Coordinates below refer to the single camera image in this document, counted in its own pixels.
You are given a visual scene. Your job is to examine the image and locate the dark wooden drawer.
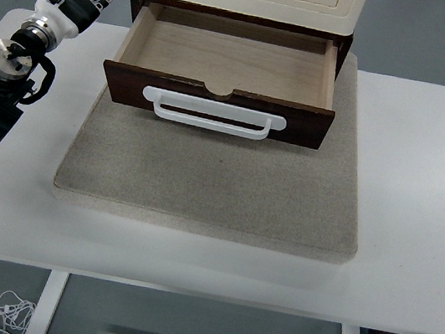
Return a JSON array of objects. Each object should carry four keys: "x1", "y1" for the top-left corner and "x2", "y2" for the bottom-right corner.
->
[{"x1": 104, "y1": 3, "x2": 338, "y2": 149}]

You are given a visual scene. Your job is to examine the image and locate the dark wooden drawer housing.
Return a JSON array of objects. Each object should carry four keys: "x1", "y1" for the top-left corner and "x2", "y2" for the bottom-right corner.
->
[{"x1": 130, "y1": 0, "x2": 354, "y2": 77}]

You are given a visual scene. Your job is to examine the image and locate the beige foam mat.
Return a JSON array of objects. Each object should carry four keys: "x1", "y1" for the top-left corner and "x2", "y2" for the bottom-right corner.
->
[{"x1": 53, "y1": 54, "x2": 358, "y2": 264}]

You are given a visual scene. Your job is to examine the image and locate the white table leg left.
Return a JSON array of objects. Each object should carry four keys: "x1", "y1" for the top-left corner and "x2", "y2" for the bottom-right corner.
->
[{"x1": 25, "y1": 270, "x2": 70, "y2": 334}]

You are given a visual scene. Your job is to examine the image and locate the white drawer handle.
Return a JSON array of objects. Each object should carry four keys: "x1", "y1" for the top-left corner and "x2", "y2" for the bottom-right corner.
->
[{"x1": 142, "y1": 85, "x2": 287, "y2": 141}]

